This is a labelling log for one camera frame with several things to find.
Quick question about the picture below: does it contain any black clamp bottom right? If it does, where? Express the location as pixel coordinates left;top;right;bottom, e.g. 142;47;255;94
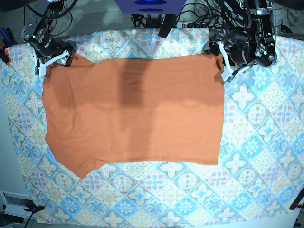
289;192;304;210

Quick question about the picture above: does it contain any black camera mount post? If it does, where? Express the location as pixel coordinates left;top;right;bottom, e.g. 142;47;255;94
158;14;178;38

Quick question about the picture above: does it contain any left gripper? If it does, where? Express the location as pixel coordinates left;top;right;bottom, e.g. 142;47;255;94
203;40;249;82

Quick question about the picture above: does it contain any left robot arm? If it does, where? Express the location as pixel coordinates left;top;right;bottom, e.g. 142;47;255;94
203;0;276;82

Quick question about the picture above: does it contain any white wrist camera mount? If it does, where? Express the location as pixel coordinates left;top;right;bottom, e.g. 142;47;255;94
32;50;68;77
216;41;255;82

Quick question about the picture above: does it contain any patterned blue tablecloth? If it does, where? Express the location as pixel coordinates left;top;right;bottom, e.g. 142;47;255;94
0;37;304;228

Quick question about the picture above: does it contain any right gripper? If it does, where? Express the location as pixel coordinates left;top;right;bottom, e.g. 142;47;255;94
30;36;75;67

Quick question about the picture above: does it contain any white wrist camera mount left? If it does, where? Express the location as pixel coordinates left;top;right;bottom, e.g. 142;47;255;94
216;41;255;82

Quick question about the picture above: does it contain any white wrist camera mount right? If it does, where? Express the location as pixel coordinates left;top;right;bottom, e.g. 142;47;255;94
32;50;68;77

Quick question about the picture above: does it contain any white power strip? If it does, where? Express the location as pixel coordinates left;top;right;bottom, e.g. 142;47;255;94
175;21;222;29

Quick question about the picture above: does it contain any black cable bundle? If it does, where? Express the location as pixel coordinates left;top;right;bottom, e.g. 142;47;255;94
129;0;250;36

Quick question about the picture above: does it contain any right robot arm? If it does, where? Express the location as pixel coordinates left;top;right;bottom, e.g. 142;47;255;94
21;0;77;67

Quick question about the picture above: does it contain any orange T-shirt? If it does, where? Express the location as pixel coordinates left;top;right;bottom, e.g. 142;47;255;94
42;54;224;178

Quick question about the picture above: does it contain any black orange clamp bottom left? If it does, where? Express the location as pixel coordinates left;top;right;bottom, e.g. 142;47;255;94
23;205;45;228

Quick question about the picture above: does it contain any blue clamp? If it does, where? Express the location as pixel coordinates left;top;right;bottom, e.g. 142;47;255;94
0;27;18;47

